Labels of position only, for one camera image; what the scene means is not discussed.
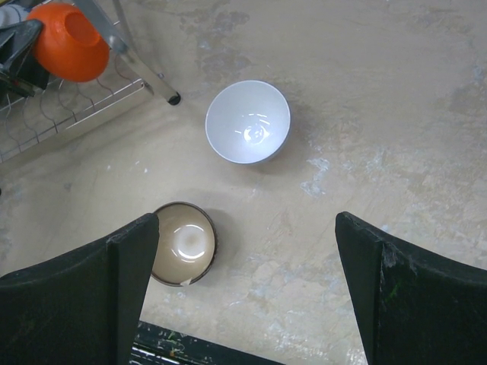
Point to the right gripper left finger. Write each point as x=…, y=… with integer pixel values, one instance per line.
x=81, y=307

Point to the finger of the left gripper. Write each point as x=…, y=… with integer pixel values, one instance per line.
x=21, y=73

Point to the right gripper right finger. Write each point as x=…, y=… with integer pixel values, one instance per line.
x=412, y=306

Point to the orange plastic bowl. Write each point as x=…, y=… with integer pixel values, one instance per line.
x=69, y=46

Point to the blue floral ceramic bowl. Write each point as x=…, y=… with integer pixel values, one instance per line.
x=12, y=14

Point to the brown rimmed beige bowl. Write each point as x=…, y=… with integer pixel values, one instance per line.
x=187, y=246

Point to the white bowl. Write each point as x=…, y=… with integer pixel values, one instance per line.
x=248, y=122

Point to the steel wire dish rack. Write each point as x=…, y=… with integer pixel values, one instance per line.
x=65, y=110

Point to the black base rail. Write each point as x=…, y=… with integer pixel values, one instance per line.
x=157, y=345

